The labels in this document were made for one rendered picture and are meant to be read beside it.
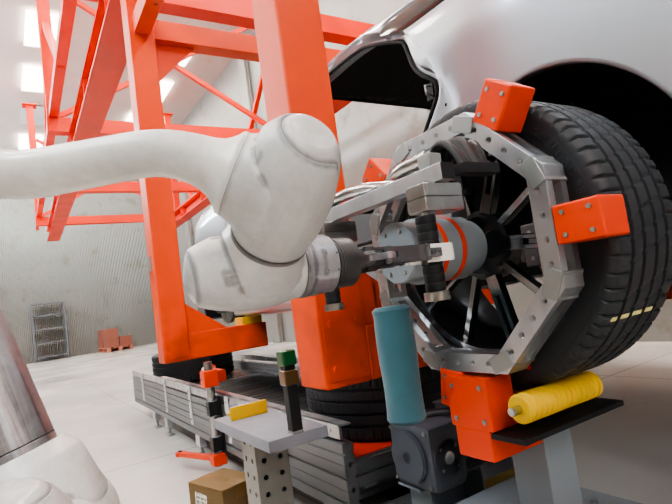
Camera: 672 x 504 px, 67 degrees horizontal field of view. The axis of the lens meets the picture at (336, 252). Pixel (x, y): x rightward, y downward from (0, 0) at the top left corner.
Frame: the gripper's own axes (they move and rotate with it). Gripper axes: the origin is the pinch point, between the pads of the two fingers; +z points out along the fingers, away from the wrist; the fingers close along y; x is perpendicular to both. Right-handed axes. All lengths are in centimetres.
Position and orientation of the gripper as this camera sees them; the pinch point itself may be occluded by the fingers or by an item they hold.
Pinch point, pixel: (429, 254)
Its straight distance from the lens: 88.8
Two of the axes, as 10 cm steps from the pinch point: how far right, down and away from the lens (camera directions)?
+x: -1.4, -9.9, 0.9
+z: 8.4, -0.7, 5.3
